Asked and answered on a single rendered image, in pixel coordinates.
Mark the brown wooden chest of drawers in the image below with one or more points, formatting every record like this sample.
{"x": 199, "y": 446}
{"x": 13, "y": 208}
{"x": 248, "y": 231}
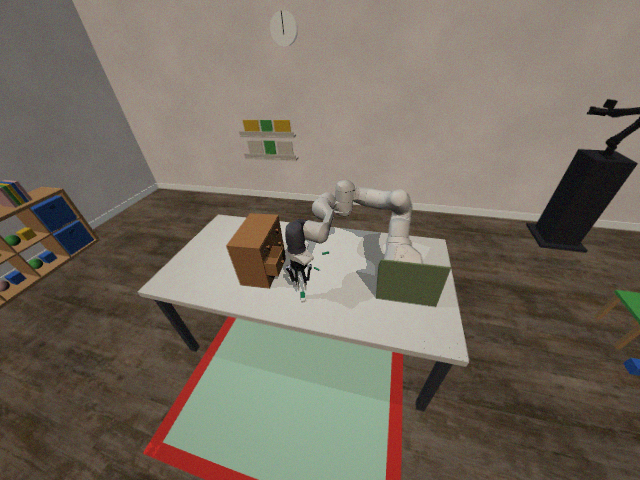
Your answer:
{"x": 244, "y": 249}

